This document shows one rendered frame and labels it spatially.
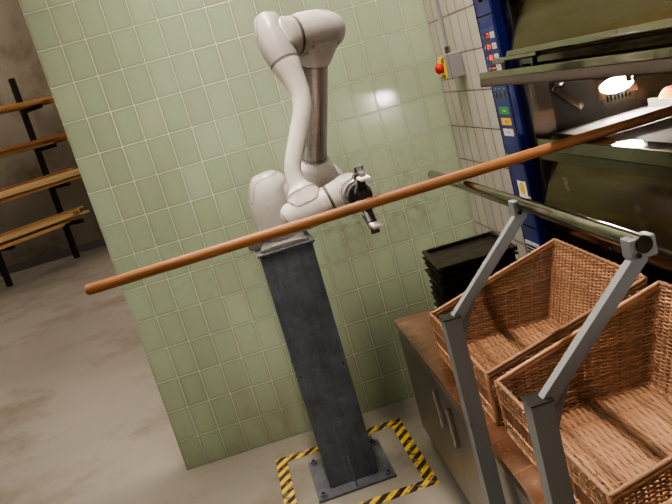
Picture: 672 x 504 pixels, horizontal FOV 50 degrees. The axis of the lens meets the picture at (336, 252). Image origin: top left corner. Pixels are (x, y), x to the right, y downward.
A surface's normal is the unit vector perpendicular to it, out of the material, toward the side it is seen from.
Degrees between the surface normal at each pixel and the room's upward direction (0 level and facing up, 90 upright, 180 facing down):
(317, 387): 90
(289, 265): 90
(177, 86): 90
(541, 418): 90
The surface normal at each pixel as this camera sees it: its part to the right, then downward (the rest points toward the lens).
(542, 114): 0.15, 0.20
